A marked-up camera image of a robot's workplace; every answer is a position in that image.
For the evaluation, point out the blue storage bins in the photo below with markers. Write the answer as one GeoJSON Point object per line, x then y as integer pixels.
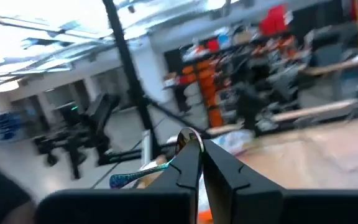
{"type": "Point", "coordinates": [8, 124]}

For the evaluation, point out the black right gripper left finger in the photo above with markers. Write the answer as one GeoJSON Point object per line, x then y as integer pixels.
{"type": "Point", "coordinates": [185, 168]}

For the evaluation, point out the black background machine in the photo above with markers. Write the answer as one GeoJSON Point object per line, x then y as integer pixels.
{"type": "Point", "coordinates": [101, 118]}

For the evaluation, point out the blue white ramen packet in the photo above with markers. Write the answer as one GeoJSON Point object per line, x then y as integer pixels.
{"type": "Point", "coordinates": [232, 140]}

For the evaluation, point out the black aluminium table frame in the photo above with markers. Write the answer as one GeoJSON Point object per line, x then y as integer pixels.
{"type": "Point", "coordinates": [129, 68]}

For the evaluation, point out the storage shelf with orange items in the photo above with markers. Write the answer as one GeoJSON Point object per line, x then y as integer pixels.
{"type": "Point", "coordinates": [208, 84]}

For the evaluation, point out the orange white ramen packet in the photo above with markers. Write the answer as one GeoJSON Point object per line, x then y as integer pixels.
{"type": "Point", "coordinates": [204, 217]}

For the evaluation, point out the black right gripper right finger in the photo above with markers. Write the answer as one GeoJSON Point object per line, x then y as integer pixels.
{"type": "Point", "coordinates": [235, 186]}

